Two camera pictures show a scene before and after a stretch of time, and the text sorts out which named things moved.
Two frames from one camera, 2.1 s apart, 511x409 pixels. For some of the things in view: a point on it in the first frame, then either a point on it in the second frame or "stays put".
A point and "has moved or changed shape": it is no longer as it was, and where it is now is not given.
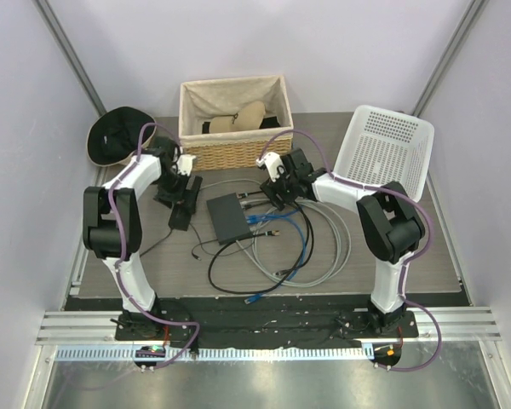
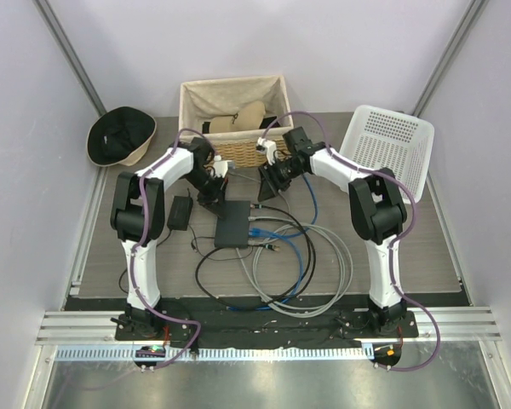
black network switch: x=228 y=219 has moved or changed shape
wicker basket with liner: x=230 y=124 stays put
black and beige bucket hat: x=113 y=136 stays put
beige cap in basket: x=248 y=118 stays put
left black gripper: x=180 y=198 → x=214 y=202
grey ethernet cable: x=255 y=256 → x=330 y=304
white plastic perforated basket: x=382 y=146 stays put
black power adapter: x=180 y=217 stays put
